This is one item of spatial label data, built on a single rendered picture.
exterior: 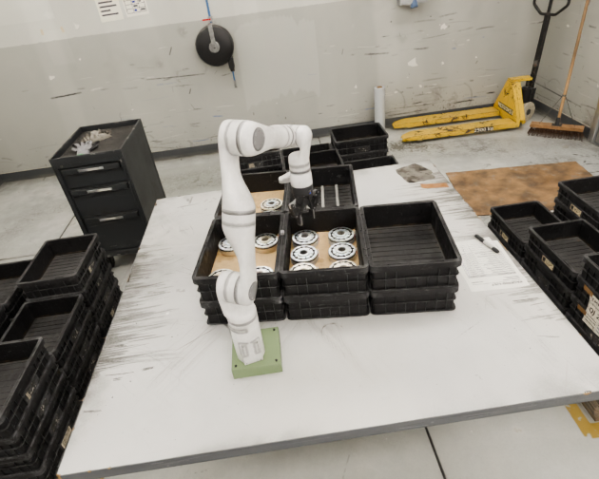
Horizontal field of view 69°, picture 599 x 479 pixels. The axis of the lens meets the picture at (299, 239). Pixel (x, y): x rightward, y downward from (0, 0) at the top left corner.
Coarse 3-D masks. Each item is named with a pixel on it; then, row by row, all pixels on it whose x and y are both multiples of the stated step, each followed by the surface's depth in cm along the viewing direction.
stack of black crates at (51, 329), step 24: (24, 312) 218; (48, 312) 224; (72, 312) 210; (24, 336) 215; (48, 336) 213; (72, 336) 207; (96, 336) 229; (72, 360) 205; (96, 360) 226; (72, 384) 201
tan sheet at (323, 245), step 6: (324, 234) 179; (324, 240) 175; (318, 246) 172; (324, 246) 172; (330, 246) 171; (324, 252) 169; (324, 258) 166; (318, 264) 163; (324, 264) 162; (330, 264) 162
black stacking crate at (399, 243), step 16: (368, 208) 174; (384, 208) 174; (400, 208) 173; (416, 208) 173; (432, 208) 172; (368, 224) 178; (384, 224) 178; (400, 224) 178; (416, 224) 177; (432, 224) 175; (384, 240) 171; (400, 240) 169; (416, 240) 168; (432, 240) 167; (448, 240) 151; (384, 256) 162; (400, 256) 162; (416, 256) 160; (432, 256) 159; (448, 256) 153; (368, 272) 156; (384, 272) 144; (400, 272) 144; (416, 272) 144; (432, 272) 144; (448, 272) 144; (384, 288) 148; (400, 288) 147; (416, 288) 147
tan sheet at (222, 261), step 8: (216, 256) 175; (224, 256) 174; (232, 256) 173; (256, 256) 172; (264, 256) 171; (272, 256) 170; (216, 264) 170; (224, 264) 169; (232, 264) 169; (256, 264) 167; (264, 264) 166; (272, 264) 166
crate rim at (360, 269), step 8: (328, 208) 176; (336, 208) 175; (344, 208) 174; (352, 208) 174; (360, 224) 163; (360, 232) 162; (360, 240) 155; (280, 256) 153; (280, 264) 149; (368, 264) 143; (280, 272) 145; (288, 272) 145; (296, 272) 144; (304, 272) 144; (312, 272) 144; (320, 272) 144; (328, 272) 144; (336, 272) 143; (344, 272) 143; (352, 272) 143; (360, 272) 143
